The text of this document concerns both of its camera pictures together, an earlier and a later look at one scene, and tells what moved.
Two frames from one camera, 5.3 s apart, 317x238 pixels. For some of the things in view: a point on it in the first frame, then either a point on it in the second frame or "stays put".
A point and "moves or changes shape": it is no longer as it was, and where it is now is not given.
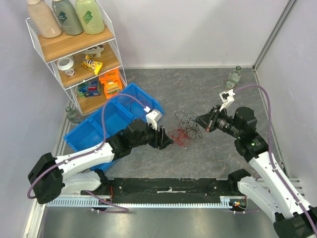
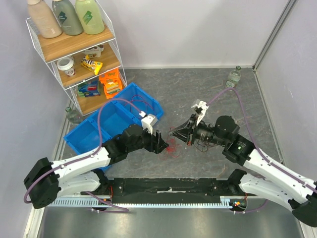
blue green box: (90, 88) stays put
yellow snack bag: (91, 65) stays put
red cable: (145, 108) to (141, 101)
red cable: (180, 137) moves or changes shape
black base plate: (167, 190) stays put
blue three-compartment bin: (132, 103) stays put
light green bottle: (91, 17) stays put
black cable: (187, 122) moves or changes shape
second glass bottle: (73, 116) stays put
